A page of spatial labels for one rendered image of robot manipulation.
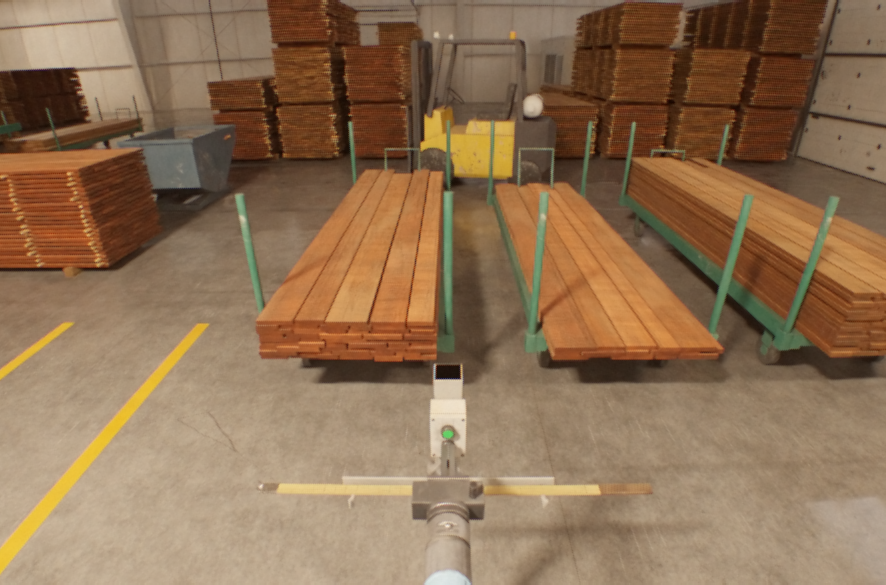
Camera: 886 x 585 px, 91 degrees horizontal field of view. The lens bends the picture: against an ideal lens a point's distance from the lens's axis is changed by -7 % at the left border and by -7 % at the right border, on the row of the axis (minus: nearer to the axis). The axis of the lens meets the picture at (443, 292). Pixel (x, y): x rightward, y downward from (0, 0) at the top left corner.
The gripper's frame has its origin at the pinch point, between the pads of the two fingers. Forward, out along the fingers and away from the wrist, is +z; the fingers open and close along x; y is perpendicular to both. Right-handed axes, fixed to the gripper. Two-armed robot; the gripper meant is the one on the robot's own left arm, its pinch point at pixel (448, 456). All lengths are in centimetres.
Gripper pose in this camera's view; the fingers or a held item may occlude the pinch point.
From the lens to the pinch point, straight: 99.3
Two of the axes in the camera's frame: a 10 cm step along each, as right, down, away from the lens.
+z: 0.1, -4.5, 8.9
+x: -10.0, 0.0, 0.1
